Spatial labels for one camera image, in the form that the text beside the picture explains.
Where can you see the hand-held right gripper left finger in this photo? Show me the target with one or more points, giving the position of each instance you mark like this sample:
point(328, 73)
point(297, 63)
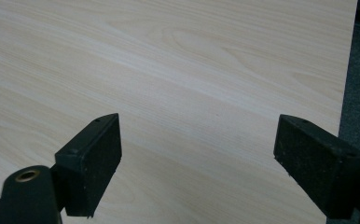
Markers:
point(89, 165)

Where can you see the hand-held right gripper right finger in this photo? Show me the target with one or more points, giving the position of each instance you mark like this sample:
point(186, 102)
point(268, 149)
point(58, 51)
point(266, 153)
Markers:
point(318, 168)

